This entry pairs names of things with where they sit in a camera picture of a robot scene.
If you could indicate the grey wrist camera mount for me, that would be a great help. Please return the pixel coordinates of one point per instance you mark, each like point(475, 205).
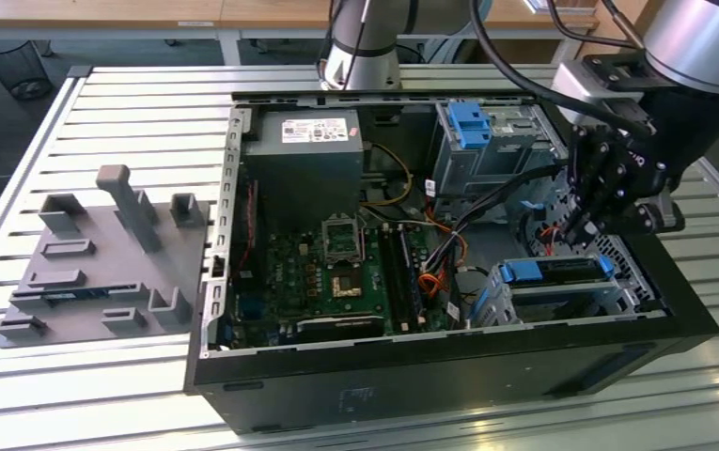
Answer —
point(664, 216)

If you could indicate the hard disk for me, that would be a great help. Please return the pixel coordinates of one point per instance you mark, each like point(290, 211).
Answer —
point(526, 272)

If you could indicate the metal optical drive cage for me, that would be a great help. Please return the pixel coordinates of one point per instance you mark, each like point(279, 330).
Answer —
point(503, 164)

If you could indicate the wooden desk with white frame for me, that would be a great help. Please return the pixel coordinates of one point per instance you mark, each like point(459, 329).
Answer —
point(115, 11)

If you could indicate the black case fan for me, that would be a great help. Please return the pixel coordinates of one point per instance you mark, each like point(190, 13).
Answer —
point(531, 235)

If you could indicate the black expansion card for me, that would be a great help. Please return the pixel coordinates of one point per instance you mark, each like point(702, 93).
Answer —
point(340, 329)

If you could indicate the metal disk bay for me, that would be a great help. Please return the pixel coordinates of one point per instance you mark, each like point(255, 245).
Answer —
point(554, 300)

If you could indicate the CPU socket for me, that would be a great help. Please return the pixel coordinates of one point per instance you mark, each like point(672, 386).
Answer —
point(348, 286)

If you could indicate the blue drive latch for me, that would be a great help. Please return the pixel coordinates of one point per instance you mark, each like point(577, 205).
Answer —
point(469, 124)

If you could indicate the black RAM slot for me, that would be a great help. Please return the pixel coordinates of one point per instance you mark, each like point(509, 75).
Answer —
point(394, 277)
point(419, 315)

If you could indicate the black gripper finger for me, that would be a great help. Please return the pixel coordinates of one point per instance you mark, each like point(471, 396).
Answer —
point(613, 188)
point(581, 178)

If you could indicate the grey power supply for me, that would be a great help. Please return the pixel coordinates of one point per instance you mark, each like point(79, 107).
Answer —
point(310, 155)

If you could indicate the black PC case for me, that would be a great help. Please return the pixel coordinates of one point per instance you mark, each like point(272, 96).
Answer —
point(459, 390)

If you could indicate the black mesh waste bin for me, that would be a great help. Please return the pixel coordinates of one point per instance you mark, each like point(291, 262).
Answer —
point(12, 66)

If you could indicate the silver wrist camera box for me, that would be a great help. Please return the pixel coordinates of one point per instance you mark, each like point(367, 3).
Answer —
point(585, 82)

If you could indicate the grey parts rack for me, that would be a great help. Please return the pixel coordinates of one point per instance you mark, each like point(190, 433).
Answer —
point(103, 253)

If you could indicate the brown wooden panel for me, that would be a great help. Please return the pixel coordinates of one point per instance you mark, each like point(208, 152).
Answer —
point(604, 51)

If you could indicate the green RAM stick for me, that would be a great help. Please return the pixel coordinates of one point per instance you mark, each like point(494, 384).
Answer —
point(68, 296)

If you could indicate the green motherboard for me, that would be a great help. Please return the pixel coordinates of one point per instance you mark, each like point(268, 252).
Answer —
point(296, 277)

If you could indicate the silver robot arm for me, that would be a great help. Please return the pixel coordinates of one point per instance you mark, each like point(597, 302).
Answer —
point(710, 42)

